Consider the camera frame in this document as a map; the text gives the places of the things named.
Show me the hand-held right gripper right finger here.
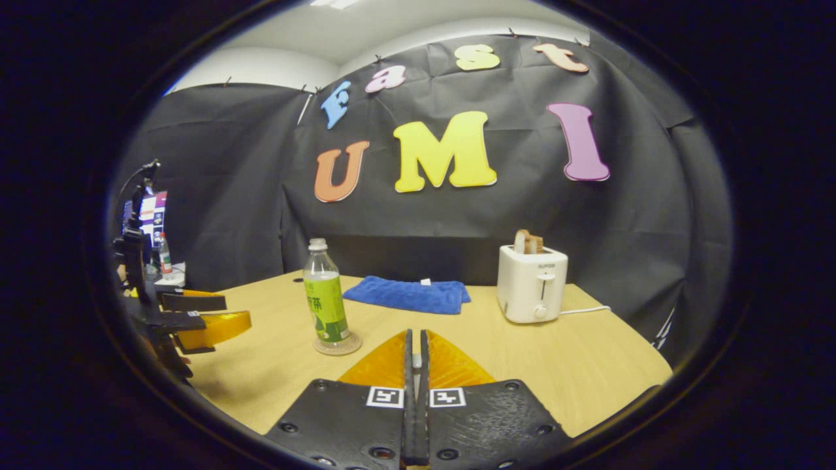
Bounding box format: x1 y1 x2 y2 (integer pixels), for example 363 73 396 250
418 328 575 470

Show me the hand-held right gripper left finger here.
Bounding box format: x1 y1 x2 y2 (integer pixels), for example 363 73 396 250
265 328 413 470

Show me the round wooden coaster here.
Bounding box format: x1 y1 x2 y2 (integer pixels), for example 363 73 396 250
313 331 362 356

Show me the green label water bottle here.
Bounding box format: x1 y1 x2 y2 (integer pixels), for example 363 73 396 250
302 238 350 345

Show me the computer monitor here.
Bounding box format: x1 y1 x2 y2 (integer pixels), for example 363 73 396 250
124 191 169 249

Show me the blue towel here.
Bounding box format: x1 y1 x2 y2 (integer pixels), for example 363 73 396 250
342 275 471 315

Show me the white toaster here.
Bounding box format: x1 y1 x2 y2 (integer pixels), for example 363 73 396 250
496 245 569 324

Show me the black backdrop cloth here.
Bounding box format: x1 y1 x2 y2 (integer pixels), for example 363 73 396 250
114 33 735 366

